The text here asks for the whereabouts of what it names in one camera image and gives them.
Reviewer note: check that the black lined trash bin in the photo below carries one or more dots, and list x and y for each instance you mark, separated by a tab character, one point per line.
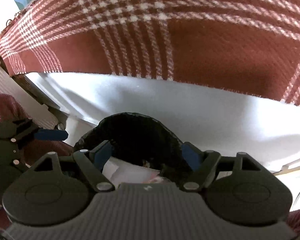
139	139

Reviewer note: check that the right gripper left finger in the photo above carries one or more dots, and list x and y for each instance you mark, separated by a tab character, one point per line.
91	163

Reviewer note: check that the red white plaid tablecloth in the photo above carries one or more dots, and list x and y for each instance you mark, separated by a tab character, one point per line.
246	46

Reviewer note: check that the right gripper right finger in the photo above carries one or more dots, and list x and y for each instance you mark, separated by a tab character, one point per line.
203	164

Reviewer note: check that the red striped sleeve left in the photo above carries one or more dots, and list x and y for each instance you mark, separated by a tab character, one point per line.
11	110

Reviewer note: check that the white paper trash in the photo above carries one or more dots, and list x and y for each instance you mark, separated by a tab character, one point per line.
118	172

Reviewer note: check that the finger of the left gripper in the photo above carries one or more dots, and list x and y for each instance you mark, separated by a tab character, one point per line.
51	135

